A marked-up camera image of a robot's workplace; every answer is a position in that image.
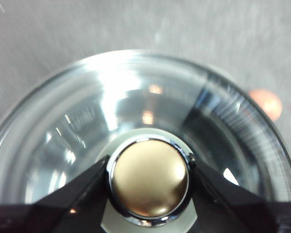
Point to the glass lid with green knob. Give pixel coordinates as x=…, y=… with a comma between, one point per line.
x=150, y=177

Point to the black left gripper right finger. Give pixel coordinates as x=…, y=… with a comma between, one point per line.
x=230, y=211

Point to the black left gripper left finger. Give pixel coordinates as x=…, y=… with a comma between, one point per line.
x=63, y=211

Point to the brown egg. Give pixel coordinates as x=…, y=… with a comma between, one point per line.
x=270, y=104

